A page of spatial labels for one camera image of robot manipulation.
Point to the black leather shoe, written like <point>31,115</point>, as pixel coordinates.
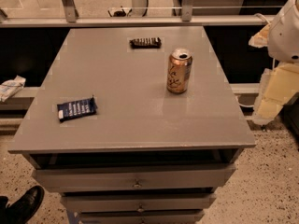
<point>22,210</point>

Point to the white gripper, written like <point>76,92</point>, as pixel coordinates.
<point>285,36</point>

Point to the dark chocolate bar wrapper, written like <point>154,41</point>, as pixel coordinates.
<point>146,43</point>

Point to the orange soda can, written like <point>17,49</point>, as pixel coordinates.
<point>178,71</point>

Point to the dark blue snack bar wrapper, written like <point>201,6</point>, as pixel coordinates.
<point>76,109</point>

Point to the white crumpled packet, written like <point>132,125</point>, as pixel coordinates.
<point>10,87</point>

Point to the grey drawer cabinet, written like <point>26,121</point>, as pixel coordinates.
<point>138,121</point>

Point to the middle grey drawer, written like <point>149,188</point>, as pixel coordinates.
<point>138,202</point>

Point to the grey drawer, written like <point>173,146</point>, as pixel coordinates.
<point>134,178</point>
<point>147,217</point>
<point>138,202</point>

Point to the bottom grey drawer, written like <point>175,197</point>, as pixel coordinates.
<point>147,217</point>

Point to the metal railing frame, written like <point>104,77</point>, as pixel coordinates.
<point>119,13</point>

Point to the top grey drawer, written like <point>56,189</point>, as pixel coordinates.
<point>134,178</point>

